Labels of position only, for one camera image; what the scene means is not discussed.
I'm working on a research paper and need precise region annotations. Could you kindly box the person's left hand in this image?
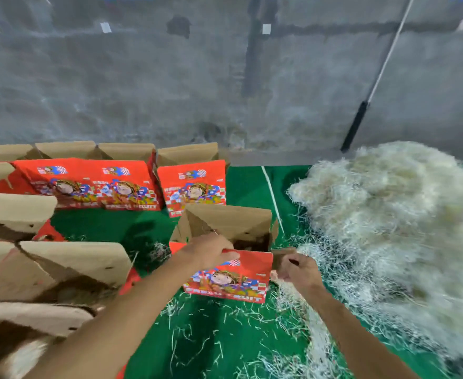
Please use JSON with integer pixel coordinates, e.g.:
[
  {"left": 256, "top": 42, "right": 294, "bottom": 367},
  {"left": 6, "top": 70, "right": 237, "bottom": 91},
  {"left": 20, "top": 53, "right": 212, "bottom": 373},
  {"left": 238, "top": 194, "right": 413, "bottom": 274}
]
[{"left": 172, "top": 233, "right": 240, "bottom": 273}]

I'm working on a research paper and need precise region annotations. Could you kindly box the white pole with black grip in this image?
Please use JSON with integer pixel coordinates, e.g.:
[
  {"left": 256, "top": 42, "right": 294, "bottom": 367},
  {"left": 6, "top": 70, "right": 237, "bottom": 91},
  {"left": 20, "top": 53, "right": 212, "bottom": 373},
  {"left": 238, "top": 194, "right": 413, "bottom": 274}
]
[{"left": 340, "top": 0, "right": 416, "bottom": 153}]

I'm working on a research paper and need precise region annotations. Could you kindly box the pile of shredded paper filler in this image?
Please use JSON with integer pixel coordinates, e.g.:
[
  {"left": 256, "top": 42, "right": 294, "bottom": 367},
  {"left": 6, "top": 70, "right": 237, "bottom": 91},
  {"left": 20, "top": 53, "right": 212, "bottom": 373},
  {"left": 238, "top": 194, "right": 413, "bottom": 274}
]
[{"left": 267, "top": 140, "right": 463, "bottom": 379}]

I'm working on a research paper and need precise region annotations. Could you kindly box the person's right forearm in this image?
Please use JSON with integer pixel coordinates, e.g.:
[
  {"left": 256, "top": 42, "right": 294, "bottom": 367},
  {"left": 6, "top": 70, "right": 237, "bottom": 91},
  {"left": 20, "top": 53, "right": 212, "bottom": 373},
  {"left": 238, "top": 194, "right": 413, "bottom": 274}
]
[{"left": 305, "top": 284, "right": 418, "bottom": 379}]

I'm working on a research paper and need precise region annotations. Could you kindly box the person's left forearm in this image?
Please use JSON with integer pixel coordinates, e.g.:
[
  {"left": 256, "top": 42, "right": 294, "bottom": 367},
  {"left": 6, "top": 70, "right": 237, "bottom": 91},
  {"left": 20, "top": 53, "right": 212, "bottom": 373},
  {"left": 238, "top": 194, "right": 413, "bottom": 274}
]
[{"left": 26, "top": 260, "right": 198, "bottom": 379}]

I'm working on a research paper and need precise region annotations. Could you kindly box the group of red fruit boxes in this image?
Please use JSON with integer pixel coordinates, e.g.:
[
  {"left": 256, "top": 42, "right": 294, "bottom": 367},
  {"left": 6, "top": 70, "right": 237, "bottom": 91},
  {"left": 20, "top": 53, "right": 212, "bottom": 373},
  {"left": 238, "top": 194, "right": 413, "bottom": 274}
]
[{"left": 0, "top": 140, "right": 228, "bottom": 218}]

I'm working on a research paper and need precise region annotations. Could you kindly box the person's right hand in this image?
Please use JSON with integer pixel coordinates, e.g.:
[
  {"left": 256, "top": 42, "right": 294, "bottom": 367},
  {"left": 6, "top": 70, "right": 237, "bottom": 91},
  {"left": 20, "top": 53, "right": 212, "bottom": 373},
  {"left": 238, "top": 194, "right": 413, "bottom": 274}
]
[{"left": 273, "top": 250, "right": 327, "bottom": 297}]

